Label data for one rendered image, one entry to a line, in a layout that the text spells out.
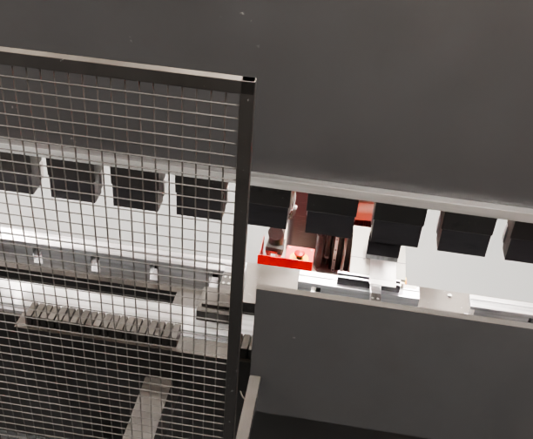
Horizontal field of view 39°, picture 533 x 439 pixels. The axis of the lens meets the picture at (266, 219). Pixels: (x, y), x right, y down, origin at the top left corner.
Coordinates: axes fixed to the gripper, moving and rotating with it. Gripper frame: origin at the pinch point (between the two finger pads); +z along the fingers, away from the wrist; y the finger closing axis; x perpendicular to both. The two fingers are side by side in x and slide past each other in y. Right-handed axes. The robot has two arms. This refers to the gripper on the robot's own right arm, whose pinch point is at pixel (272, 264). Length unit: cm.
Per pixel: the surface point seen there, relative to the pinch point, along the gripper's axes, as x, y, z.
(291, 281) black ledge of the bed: 9.3, 30.7, -9.4
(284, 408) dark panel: 15, 90, -1
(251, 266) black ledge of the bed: -5.4, 26.2, -9.9
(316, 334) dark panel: 20, 97, -29
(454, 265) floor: 90, -125, 39
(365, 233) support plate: 31.2, 17.3, -26.6
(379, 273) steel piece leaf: 37, 38, -22
